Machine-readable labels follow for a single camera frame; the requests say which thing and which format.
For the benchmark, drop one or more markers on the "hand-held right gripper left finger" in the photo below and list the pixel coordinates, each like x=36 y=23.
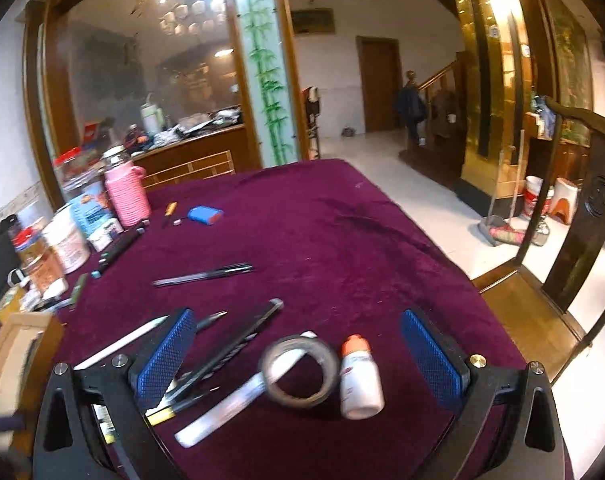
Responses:
x=162 y=360

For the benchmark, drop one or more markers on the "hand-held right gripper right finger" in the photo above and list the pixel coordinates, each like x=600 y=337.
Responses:
x=432 y=360

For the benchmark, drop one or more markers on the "white bottle orange cap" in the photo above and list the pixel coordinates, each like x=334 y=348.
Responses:
x=361 y=385

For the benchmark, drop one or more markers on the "black printed marker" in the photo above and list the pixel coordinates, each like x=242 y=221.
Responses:
x=237 y=342

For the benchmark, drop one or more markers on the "white printed tube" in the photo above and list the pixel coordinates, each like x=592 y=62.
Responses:
x=217 y=417

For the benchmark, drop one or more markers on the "black tape roll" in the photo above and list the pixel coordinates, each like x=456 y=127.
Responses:
x=297 y=401

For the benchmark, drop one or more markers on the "shallow cardboard box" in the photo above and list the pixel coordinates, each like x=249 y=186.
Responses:
x=12 y=375

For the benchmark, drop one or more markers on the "white pen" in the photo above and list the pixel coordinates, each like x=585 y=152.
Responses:
x=127 y=341

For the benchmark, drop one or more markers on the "slim black pen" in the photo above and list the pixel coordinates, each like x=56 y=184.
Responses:
x=207 y=275

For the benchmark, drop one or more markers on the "green flat stick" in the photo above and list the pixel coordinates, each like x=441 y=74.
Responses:
x=79 y=289

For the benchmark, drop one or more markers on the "black marker blue cap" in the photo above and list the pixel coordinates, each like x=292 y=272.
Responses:
x=120 y=249

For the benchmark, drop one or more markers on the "dustpan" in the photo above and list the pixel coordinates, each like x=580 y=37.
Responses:
x=502 y=234

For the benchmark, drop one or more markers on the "clear orange printed cup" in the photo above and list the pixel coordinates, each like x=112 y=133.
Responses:
x=45 y=272

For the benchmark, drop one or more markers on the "white plastic tub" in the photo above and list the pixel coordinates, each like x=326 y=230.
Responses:
x=67 y=245

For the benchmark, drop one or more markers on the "blue lighter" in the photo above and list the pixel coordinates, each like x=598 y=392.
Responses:
x=206 y=215

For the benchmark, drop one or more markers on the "yellow tape roll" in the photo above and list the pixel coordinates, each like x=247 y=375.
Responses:
x=10 y=305

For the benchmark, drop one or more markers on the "pink knitted bottle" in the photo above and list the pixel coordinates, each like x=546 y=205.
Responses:
x=127 y=200

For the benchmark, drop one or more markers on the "blue white packet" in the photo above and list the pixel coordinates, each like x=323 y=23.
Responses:
x=90 y=212

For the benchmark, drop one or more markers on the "white red bucket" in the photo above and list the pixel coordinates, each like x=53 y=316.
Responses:
x=532 y=200

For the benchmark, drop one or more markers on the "clear jar red lid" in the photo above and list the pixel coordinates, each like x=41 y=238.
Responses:
x=75 y=172

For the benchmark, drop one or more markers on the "wooden cabinet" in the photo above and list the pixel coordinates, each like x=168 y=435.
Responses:
x=197 y=152

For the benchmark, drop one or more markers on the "white plastic stool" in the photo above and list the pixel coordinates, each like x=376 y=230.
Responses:
x=564 y=195

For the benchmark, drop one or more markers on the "wooden chair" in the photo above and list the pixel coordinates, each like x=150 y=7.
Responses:
x=597 y=220

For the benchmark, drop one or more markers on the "white thermos flask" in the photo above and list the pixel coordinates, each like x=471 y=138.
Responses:
x=152 y=117

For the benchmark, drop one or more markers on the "wooden staircase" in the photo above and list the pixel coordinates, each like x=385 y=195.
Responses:
x=442 y=110

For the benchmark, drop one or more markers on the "brown wooden door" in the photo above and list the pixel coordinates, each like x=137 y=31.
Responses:
x=380 y=80

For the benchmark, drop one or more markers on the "bamboo painted pillar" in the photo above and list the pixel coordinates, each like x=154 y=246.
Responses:
x=265 y=85

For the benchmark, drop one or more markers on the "landscape wall painting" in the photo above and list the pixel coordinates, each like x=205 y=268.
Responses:
x=572 y=60

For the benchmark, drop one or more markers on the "framed wall picture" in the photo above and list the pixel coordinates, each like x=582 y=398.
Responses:
x=313 y=21

